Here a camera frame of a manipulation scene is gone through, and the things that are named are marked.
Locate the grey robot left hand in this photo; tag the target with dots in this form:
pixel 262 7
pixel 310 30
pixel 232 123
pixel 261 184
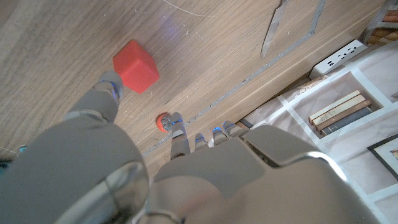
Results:
pixel 77 174

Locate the silver tape outline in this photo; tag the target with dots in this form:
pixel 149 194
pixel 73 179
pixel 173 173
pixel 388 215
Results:
pixel 237 86

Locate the white power strip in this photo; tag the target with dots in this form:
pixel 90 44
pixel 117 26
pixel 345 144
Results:
pixel 339 57

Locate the printed bookshelf backdrop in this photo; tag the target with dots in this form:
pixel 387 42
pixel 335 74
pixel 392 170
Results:
pixel 357 93

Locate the small orange grey ball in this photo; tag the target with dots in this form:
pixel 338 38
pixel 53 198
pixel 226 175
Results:
pixel 161 123

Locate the red magnetic block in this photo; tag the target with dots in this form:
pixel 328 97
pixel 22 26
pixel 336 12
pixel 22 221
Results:
pixel 136 67

